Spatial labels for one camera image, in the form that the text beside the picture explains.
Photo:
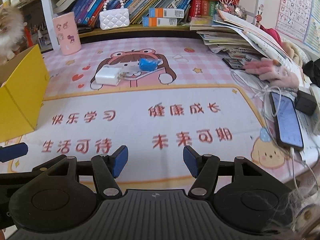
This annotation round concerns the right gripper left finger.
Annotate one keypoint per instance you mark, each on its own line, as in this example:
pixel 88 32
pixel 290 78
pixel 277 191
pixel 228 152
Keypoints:
pixel 106 169

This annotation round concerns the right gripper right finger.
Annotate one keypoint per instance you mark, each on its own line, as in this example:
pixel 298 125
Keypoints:
pixel 204 169

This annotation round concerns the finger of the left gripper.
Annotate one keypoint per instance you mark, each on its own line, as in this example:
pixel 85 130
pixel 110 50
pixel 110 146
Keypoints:
pixel 11 152

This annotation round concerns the white power adapter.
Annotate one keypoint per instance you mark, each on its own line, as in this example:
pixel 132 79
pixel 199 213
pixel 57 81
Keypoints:
pixel 108 75

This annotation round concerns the blue plastic item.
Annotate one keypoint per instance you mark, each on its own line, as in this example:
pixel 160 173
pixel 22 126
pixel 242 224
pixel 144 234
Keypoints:
pixel 149 65

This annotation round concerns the yellow cardboard box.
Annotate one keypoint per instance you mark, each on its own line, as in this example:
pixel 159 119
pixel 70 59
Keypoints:
pixel 24 80

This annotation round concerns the pink checkered table mat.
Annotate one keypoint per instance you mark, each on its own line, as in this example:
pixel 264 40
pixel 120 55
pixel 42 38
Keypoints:
pixel 192 98

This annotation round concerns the black smartphone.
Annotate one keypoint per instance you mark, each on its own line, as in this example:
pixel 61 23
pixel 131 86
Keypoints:
pixel 288 132

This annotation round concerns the pink fluffy glove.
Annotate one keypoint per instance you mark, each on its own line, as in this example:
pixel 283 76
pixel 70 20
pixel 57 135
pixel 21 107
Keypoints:
pixel 273 72

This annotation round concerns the black charger block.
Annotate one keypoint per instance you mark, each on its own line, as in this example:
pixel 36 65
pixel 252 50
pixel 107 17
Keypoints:
pixel 305 103

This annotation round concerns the pink cylindrical pen holder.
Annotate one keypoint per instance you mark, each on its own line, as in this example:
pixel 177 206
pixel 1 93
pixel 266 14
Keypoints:
pixel 67 33

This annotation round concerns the orange and white cat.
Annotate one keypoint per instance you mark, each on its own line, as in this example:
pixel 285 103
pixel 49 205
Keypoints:
pixel 12 32

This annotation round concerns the stack of papers and magazines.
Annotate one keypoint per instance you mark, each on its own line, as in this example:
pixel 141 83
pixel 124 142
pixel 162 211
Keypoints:
pixel 239 39

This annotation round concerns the orange blue white box lower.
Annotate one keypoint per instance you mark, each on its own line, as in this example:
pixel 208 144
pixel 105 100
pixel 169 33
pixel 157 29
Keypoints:
pixel 159 22

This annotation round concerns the orange blue white box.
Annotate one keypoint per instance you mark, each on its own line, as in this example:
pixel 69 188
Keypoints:
pixel 166 13
pixel 159 22

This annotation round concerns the white quilted pearl handbag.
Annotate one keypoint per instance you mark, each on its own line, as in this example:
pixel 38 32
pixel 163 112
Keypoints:
pixel 114 18

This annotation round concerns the orange blue white box upper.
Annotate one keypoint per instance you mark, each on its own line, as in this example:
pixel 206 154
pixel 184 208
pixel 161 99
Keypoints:
pixel 166 13

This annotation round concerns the wooden bookshelf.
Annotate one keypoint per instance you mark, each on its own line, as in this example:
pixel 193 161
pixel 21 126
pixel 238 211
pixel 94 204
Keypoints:
pixel 137 7

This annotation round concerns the alphabet wall poster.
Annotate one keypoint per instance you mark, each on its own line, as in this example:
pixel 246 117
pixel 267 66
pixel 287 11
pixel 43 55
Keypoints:
pixel 299 19

